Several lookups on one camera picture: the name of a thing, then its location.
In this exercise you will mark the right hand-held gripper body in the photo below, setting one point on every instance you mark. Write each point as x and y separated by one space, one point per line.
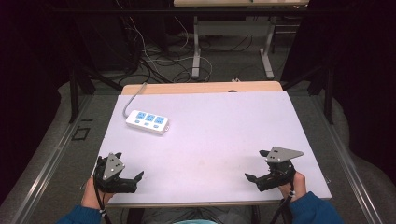
278 174

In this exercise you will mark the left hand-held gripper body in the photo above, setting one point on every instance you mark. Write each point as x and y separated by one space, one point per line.
109 183

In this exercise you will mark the person's right hand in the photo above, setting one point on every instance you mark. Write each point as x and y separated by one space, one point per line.
297 186

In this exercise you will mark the person's left hand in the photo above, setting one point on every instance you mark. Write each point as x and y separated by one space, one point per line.
91 197

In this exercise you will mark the white board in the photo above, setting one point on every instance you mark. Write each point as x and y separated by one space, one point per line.
211 140

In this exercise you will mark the white power strip blue sockets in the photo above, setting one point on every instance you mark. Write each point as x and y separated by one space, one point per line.
147 121

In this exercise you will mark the person's lap grey pants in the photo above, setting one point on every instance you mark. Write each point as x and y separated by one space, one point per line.
199 215

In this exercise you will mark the black metal stand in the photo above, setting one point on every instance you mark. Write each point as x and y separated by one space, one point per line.
77 84
323 87

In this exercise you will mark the wooden table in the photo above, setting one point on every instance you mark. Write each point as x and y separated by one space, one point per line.
199 88

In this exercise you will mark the dark curtain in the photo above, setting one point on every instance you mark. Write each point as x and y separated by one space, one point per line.
28 77
358 71

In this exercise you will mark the metal floor rail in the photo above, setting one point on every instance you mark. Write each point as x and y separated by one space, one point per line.
348 161
46 165

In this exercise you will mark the white metal desk frame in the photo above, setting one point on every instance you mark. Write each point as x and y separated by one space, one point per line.
232 29

